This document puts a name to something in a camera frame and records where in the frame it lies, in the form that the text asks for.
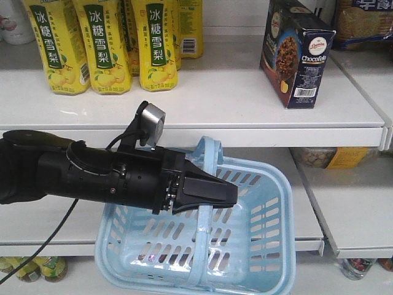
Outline light blue plastic basket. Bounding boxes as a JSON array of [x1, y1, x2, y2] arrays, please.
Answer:
[[95, 136, 296, 294]]

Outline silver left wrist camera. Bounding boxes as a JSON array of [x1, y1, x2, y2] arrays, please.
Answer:
[[120, 100, 166, 148]]

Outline biscuit package blue label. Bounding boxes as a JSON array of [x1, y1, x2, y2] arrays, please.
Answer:
[[333, 0, 392, 50]]

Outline yellow pear tea bottle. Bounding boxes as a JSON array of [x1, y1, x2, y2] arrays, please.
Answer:
[[131, 1, 178, 92], [72, 1, 132, 95], [22, 1, 90, 95]]

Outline white pink-flower bottle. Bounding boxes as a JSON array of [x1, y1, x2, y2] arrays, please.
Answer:
[[1, 0, 35, 45]]

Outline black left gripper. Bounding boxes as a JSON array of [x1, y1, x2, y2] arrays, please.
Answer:
[[114, 144, 239, 215]]

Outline white supermarket shelving unit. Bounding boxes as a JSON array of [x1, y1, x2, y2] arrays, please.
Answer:
[[1, 1, 386, 251]]

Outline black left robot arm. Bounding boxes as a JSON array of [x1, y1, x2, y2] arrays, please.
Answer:
[[1, 130, 238, 214]]

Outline rear yellow tea bottle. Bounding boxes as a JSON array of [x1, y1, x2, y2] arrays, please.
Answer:
[[179, 0, 204, 58]]

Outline clear cookie tub yellow label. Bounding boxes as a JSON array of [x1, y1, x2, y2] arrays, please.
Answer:
[[290, 147, 379, 169]]

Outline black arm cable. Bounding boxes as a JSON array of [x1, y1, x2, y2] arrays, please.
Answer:
[[0, 198, 77, 285]]

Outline lower shelf drink can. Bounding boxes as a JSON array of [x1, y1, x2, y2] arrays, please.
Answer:
[[340, 258, 376, 281]]

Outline blue chocolate cookie box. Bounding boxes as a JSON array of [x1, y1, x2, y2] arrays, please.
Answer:
[[260, 1, 336, 109]]

